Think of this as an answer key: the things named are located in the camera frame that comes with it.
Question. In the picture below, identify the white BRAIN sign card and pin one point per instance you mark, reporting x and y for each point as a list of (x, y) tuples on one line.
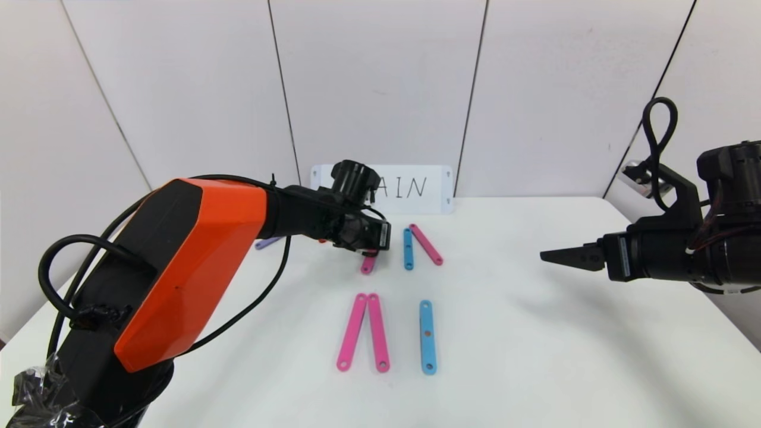
[(437, 190)]

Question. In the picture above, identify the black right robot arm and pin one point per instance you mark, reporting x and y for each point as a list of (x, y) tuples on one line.
[(731, 249)]

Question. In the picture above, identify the pink bar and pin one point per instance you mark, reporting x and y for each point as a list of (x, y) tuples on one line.
[(426, 245), (368, 266), (378, 333), (352, 331)]

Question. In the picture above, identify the black plastic wrap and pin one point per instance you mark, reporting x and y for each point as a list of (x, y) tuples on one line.
[(41, 398)]

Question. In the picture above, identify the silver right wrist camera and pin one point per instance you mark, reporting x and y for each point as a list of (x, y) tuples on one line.
[(635, 173)]

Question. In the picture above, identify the blue flat bar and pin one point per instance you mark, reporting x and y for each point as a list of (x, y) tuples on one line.
[(427, 351), (408, 249)]

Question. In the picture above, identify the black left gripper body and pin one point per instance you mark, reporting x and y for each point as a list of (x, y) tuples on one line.
[(383, 236)]

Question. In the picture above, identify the short purple flat bar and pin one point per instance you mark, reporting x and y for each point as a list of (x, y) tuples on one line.
[(267, 243)]

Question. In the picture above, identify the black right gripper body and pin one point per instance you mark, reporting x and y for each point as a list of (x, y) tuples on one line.
[(622, 256)]

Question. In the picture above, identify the black right camera bracket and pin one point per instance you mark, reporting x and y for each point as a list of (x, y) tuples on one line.
[(681, 196)]

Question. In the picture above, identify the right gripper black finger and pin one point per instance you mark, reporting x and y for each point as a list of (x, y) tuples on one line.
[(576, 258), (591, 244)]

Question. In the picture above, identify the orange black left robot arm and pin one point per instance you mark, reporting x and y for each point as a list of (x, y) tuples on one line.
[(196, 249)]

